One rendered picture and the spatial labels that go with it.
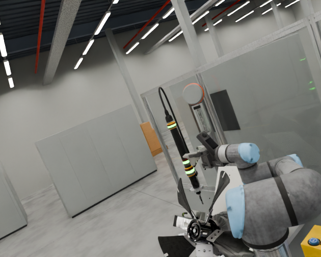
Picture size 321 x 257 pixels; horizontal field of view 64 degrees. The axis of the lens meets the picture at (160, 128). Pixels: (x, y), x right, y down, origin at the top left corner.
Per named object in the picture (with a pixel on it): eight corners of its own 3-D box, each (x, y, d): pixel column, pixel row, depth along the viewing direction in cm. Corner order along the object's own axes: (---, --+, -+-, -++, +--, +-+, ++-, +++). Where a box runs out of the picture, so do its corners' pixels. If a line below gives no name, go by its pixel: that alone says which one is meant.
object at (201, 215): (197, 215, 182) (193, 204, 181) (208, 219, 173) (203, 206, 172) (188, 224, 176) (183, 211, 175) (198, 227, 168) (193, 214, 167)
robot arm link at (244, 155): (252, 169, 92) (244, 147, 91) (229, 168, 101) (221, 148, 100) (264, 159, 97) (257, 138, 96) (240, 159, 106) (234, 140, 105)
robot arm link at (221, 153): (222, 149, 101) (234, 140, 105) (213, 149, 104) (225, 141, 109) (228, 166, 102) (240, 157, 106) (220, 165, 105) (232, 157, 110)
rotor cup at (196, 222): (200, 221, 153) (184, 218, 147) (218, 217, 143) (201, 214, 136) (202, 248, 146) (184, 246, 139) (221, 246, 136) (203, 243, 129)
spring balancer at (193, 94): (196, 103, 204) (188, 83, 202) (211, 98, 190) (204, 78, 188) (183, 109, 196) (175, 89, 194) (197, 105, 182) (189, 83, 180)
